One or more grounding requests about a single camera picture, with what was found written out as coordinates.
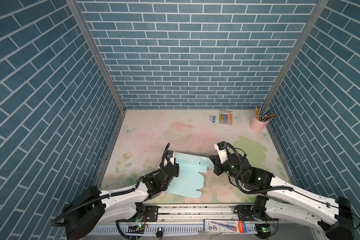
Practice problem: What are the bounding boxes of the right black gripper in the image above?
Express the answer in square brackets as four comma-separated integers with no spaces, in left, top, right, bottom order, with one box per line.
[207,154,245,184]

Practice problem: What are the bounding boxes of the light blue paper box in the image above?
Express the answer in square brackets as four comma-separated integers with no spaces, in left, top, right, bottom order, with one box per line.
[166,152,213,199]

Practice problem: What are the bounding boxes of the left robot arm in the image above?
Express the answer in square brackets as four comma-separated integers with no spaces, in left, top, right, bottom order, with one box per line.
[51,163,180,240]

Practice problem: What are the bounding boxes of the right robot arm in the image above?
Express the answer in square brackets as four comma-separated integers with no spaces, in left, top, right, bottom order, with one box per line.
[209,151,355,240]

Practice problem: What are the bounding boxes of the light green paper box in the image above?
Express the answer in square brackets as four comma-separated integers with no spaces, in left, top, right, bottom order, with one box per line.
[233,136,268,170]

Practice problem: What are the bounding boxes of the pink pencil cup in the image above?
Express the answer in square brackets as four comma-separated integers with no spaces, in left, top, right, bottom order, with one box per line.
[250,117,269,133]

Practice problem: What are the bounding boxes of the coloured marker pack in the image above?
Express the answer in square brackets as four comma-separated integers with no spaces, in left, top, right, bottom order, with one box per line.
[219,110,233,126]

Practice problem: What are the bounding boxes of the red white blue package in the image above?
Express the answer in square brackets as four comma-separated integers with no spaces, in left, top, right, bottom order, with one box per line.
[204,220,248,234]

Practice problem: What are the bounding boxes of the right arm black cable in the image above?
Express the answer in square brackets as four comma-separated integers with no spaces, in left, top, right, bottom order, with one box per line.
[223,142,295,195]

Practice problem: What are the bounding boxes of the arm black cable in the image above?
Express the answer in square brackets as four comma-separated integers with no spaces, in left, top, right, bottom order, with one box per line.
[134,142,171,187]
[223,142,295,195]

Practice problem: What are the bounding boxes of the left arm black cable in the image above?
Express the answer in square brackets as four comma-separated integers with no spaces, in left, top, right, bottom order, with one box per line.
[134,142,171,187]

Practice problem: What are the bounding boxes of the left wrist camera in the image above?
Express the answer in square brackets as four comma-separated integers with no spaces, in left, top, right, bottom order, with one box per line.
[164,150,176,166]

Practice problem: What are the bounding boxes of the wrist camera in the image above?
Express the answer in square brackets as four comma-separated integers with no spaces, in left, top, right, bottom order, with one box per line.
[214,142,229,164]
[164,150,176,166]

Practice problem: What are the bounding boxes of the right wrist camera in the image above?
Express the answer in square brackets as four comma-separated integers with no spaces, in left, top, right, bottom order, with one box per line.
[214,142,229,164]

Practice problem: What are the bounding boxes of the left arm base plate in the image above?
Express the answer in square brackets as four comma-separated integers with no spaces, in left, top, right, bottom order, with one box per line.
[131,203,159,223]

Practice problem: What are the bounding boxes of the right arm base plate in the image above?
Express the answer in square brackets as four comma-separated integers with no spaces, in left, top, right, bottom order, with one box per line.
[233,203,280,222]

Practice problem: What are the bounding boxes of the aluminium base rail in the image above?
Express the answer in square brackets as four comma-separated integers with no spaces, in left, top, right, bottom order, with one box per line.
[89,205,327,240]

